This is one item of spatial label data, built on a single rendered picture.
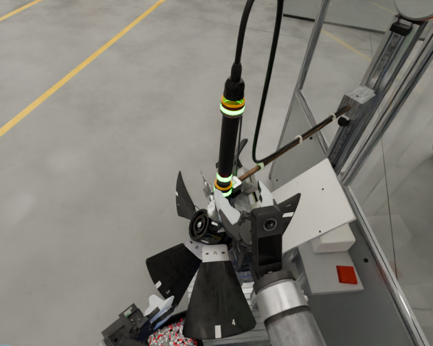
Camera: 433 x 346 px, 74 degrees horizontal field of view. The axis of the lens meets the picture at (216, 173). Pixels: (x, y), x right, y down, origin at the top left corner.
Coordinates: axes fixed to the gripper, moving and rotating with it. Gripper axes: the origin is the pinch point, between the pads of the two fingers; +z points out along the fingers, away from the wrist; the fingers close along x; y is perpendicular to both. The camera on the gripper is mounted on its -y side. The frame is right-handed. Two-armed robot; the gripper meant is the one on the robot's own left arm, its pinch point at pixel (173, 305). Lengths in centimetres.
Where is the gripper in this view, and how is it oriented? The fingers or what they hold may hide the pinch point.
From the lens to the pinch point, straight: 97.4
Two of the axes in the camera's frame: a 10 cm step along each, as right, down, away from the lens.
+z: 7.4, -4.8, 4.7
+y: -6.7, -5.0, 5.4
